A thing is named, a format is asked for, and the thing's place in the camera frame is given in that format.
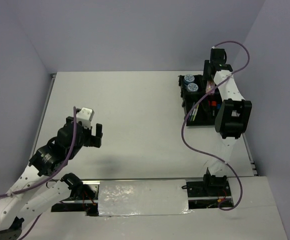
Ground blue glitter jar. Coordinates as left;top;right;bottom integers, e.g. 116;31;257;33
183;74;195;85
186;82;199;93

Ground orange highlighter marker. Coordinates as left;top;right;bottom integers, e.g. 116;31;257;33
210;101;217;117

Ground yellow green pen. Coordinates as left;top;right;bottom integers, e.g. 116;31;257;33
191;103;201;122

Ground pink glitter bottle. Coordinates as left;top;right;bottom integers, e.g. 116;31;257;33
205;80;216;95

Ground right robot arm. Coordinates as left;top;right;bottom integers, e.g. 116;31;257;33
202;47;252;196

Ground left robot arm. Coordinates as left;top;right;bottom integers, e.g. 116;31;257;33
0;116;103;240

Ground black divided organizer tray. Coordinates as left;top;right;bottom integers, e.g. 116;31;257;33
178;74;223;127

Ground silver foil tape strip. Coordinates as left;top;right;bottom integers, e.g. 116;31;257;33
98;179;191;217

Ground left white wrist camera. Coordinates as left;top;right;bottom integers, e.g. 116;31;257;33
76;107;95;129

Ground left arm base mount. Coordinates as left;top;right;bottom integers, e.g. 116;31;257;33
51;173;99;217

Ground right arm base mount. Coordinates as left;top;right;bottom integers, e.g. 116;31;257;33
181;173;234;210

